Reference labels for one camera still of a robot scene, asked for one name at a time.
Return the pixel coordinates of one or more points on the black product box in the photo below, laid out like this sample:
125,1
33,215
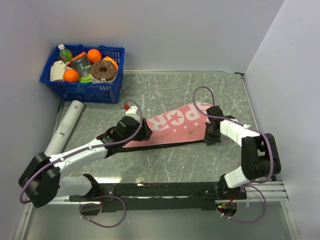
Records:
82,65

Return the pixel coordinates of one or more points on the orange fruit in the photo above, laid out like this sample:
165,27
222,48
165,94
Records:
94,55
71,76

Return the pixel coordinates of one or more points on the green drink bottle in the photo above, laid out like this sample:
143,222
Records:
64,54

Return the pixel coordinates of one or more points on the brown round cake pack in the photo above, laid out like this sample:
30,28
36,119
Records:
103,72

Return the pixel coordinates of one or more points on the orange fruit rear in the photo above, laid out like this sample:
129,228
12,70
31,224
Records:
94,55

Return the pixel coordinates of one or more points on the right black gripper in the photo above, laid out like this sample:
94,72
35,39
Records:
208,140

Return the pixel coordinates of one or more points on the orange fruit front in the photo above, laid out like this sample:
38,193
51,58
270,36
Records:
71,76

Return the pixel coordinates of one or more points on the cream paper bag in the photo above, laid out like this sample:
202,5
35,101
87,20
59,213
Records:
57,71

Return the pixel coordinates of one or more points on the orange flat box rear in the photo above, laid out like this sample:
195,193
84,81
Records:
82,54

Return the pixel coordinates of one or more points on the green small box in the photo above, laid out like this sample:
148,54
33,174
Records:
85,78

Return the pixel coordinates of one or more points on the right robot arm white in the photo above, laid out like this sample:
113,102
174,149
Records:
259,153

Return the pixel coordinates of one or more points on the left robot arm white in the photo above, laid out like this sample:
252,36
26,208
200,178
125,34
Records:
46,177

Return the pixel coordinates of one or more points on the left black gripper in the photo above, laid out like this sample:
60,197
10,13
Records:
145,132

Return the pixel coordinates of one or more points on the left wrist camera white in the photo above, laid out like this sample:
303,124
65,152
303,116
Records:
132,111

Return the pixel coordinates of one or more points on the blue plastic basket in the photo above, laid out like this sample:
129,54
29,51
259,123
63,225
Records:
107,93

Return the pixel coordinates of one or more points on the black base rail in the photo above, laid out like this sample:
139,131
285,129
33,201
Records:
160,196

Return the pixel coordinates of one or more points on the orange snack box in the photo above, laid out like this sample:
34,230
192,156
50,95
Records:
108,58

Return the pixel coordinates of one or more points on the pink racket bag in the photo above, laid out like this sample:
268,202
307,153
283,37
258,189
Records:
177,127

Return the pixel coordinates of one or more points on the white shuttlecock tube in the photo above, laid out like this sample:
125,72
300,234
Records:
64,129

